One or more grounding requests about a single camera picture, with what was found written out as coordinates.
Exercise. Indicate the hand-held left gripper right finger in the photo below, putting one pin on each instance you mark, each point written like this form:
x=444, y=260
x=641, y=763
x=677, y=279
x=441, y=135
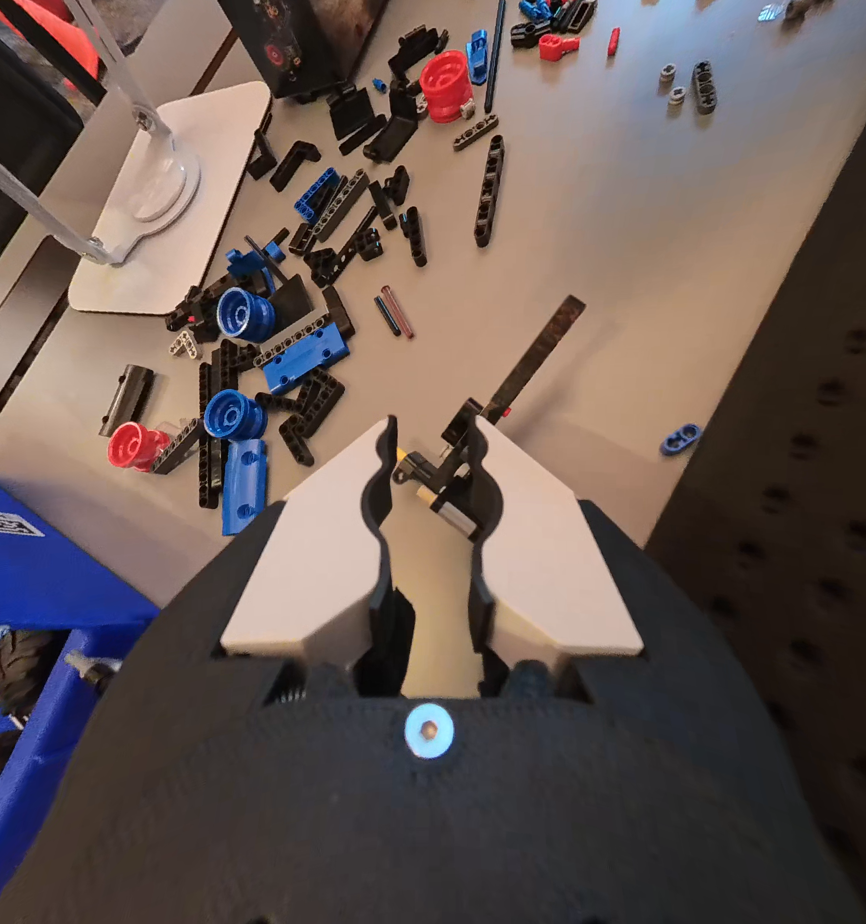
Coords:
x=563, y=577

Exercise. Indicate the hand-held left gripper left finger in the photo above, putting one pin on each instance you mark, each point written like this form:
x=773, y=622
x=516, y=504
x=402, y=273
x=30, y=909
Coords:
x=303, y=577

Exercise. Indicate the black toy beam assembly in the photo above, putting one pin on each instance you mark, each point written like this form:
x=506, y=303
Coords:
x=541, y=346

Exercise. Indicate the blue flat toy panel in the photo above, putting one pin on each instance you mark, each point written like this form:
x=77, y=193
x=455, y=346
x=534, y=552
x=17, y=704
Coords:
x=245, y=487
x=306, y=357

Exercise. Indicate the blue toy wheel rim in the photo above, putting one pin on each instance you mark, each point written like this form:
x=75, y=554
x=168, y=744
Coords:
x=243, y=314
x=234, y=415

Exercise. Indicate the pile of black toy beams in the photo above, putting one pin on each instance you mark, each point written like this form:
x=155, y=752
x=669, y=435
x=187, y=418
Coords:
x=317, y=401

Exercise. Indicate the blue small toy connector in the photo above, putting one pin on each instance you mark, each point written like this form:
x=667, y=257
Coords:
x=680, y=439

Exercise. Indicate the tagged blue storage bin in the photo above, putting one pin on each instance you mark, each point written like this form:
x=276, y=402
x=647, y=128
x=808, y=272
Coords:
x=43, y=577

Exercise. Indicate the white small angled beam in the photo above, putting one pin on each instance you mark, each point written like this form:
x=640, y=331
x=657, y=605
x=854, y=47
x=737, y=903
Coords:
x=185, y=345

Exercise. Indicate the dark red toy axle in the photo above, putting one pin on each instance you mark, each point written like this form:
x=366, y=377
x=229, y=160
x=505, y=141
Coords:
x=398, y=312

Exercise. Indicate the grey long toy beam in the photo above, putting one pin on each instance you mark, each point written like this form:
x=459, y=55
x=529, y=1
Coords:
x=340, y=206

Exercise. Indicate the blue angled toy beam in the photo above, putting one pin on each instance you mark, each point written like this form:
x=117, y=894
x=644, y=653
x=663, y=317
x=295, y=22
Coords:
x=316, y=195

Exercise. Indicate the long black toy beam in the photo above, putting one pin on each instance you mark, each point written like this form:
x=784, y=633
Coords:
x=490, y=191

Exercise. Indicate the white book stand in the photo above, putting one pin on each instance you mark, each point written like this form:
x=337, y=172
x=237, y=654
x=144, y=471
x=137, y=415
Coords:
x=209, y=144

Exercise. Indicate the black curved toy panel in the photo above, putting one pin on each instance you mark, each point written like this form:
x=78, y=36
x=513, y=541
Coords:
x=393, y=133

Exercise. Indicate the black thin toy beam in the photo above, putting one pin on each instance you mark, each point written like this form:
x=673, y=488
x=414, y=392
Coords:
x=476, y=132

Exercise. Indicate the black square toy panel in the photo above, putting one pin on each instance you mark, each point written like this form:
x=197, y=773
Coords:
x=350, y=108

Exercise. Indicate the black office chair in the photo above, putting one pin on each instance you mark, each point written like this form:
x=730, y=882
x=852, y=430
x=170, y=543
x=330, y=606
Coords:
x=14, y=159

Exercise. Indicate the grey short toy beam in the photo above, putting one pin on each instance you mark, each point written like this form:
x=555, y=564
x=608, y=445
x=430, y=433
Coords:
x=703, y=86

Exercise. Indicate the long black toy axle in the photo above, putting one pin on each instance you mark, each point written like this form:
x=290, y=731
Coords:
x=495, y=58

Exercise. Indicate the blue curved toy panel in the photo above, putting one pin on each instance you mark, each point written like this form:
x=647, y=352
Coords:
x=478, y=54

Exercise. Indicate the red toy connector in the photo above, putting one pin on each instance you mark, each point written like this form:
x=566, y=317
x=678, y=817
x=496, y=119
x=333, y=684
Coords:
x=557, y=47

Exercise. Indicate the red toy pin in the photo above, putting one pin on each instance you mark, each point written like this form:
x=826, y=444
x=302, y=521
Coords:
x=613, y=41

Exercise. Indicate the toy truck set box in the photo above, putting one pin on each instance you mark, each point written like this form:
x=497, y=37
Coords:
x=310, y=36

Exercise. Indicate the black toy connector block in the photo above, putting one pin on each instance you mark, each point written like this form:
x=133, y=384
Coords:
x=530, y=30

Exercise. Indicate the pile of small toy pins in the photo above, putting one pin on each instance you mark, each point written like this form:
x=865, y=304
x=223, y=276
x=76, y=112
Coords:
x=581, y=14

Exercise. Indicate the red bag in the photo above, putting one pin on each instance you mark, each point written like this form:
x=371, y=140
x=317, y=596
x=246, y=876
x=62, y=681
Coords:
x=50, y=36

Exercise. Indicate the clear plastic bag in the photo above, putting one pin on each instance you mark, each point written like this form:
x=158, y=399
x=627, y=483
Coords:
x=772, y=11

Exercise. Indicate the black toy frame assembly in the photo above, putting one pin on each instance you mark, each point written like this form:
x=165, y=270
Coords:
x=194, y=310

